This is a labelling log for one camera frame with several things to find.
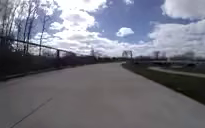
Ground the distant gantry sign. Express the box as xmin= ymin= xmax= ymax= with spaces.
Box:
xmin=121 ymin=50 xmax=134 ymax=60

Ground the pale concrete path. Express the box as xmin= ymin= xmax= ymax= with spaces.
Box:
xmin=0 ymin=61 xmax=205 ymax=128

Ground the grass verge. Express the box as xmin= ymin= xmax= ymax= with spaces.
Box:
xmin=121 ymin=61 xmax=205 ymax=110

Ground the grey road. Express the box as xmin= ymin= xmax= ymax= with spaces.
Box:
xmin=149 ymin=66 xmax=205 ymax=80

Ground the row of bare trees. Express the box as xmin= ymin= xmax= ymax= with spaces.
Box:
xmin=0 ymin=0 xmax=58 ymax=58

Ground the chain-link fence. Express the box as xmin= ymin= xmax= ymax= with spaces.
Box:
xmin=0 ymin=33 xmax=124 ymax=83

